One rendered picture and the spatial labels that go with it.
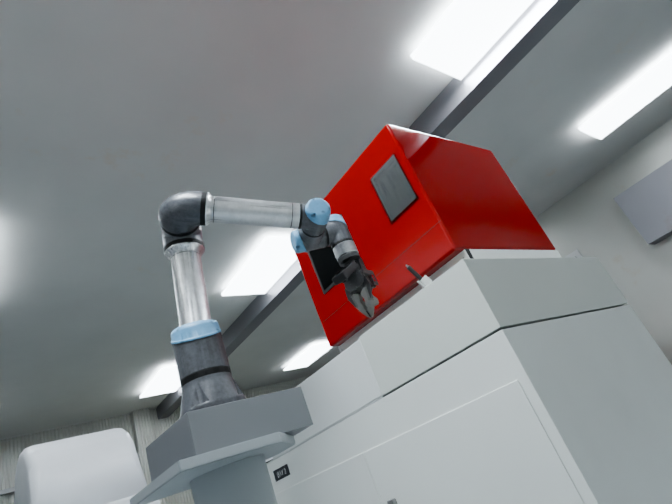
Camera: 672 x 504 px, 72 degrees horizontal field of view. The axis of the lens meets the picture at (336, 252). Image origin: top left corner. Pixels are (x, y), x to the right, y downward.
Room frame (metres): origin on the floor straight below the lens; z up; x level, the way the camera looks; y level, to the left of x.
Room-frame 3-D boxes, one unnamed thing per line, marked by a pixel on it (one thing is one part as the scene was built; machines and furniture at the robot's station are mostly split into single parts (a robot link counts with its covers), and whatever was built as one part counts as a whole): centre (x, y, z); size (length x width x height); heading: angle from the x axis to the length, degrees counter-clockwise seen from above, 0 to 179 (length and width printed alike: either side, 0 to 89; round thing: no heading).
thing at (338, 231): (1.36, -0.03, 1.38); 0.09 x 0.08 x 0.11; 112
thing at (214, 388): (1.05, 0.39, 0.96); 0.15 x 0.15 x 0.10
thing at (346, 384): (1.32, 0.19, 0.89); 0.55 x 0.09 x 0.14; 45
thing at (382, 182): (2.05, -0.36, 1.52); 0.81 x 0.75 x 0.60; 45
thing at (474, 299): (1.19, -0.32, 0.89); 0.62 x 0.35 x 0.14; 135
